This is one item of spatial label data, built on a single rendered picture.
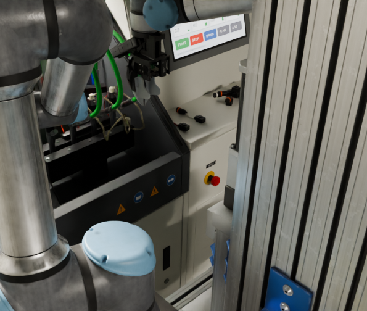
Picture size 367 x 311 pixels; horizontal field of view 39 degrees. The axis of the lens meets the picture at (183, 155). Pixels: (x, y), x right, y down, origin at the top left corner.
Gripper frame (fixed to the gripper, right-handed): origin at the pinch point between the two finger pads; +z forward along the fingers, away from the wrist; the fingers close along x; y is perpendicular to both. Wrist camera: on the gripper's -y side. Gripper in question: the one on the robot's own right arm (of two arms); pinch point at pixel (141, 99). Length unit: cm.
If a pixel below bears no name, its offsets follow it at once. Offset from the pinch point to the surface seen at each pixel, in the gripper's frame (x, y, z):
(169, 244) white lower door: 14, -3, 61
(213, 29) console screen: 62, -30, 2
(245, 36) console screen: 80, -28, 8
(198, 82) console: 51, -26, 19
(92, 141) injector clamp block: 0.5, -24.9, 24.0
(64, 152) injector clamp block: -9.8, -25.6, 24.0
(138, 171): 2.7, -5.2, 27.0
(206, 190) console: 32, -3, 47
